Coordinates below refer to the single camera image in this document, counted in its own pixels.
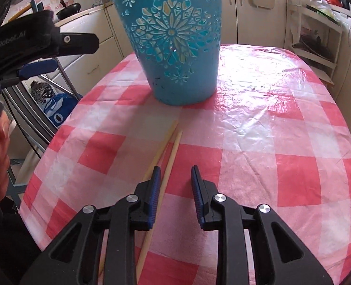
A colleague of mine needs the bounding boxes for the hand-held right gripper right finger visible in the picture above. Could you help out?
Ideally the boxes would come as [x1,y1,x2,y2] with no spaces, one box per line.
[191,166,333,285]

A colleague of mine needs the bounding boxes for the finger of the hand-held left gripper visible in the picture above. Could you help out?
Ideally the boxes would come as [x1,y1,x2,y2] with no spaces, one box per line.
[0,59,59,88]
[58,33,100,56]

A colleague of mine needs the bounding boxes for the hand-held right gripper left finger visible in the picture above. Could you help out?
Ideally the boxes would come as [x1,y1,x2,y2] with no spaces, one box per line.
[19,166,162,285]

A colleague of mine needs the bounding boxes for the wooden chopstick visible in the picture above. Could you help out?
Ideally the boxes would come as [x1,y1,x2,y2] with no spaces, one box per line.
[135,129,184,285]

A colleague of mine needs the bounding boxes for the pale bamboo chopstick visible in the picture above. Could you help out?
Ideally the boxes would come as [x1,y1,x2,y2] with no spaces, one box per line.
[98,121,179,278]

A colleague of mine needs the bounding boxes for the blue perforated plastic basket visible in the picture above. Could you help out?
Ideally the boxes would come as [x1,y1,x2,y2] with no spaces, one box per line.
[109,0,224,106]

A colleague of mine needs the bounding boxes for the cream drawer cabinet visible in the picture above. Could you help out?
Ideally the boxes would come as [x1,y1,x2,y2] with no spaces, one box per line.
[53,4,121,97]

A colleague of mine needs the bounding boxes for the speckled feather duster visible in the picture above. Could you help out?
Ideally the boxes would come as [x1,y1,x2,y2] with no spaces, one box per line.
[30,79,53,105]

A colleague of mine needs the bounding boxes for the black pan with lid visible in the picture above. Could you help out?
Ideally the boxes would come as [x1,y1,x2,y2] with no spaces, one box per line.
[56,0,82,21]

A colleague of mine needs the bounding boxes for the blue printed bag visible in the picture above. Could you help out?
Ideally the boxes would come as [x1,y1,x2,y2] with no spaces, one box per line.
[43,92,79,130]

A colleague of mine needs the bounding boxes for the red white checkered tablecloth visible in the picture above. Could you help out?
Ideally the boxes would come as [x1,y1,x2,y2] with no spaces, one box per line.
[19,44,351,285]

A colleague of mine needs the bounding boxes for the person's dark clothing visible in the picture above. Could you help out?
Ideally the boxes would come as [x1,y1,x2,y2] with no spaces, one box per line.
[0,197,41,285]

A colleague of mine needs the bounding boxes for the cream tall door cabinets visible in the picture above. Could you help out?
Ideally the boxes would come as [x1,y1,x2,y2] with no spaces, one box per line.
[220,0,291,47]

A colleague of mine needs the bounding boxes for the white storage rack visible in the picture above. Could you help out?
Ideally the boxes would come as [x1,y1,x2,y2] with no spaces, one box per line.
[286,0,344,89]

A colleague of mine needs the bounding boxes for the metal frame chair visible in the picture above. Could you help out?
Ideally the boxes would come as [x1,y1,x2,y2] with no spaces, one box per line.
[0,61,82,162]

